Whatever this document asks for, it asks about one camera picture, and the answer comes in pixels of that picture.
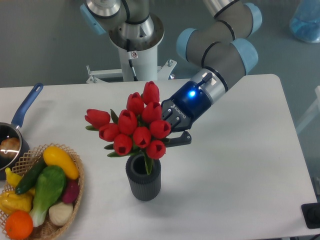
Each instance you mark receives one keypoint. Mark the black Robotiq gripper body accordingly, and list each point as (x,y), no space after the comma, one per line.
(186,105)

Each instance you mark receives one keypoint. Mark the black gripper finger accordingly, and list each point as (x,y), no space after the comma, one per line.
(184,139)

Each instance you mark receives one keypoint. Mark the red tulip bouquet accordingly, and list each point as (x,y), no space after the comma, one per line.
(138,130)

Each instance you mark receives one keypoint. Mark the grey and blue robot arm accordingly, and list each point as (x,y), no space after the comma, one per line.
(222,52)

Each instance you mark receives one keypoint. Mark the dark grey ribbed vase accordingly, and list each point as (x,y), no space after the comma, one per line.
(144,187)

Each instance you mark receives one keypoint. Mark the purple red radish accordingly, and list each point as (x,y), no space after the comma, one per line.
(71,192)

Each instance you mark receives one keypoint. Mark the yellow squash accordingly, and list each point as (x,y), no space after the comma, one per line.
(55,156)

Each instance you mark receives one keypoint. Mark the blue transparent water bottle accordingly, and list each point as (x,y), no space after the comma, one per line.
(305,23)

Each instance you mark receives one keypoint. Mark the green bok choy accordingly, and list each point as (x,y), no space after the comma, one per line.
(48,189)

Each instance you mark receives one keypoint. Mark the woven wicker basket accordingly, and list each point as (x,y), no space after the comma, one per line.
(48,230)

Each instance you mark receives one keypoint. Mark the black device at edge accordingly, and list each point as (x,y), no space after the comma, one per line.
(311,214)

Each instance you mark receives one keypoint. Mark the white garlic bulb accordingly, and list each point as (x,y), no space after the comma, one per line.
(60,213)

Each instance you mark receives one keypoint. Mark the dark green cucumber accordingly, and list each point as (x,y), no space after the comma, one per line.
(29,180)

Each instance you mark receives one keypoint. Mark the brown bread in pan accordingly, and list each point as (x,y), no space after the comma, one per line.
(9,148)

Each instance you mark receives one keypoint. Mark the orange fruit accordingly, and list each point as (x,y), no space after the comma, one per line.
(19,225)

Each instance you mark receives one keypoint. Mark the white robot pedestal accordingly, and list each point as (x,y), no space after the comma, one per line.
(136,65)

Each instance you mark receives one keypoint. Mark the blue handled saucepan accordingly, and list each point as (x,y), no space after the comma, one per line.
(12,130)

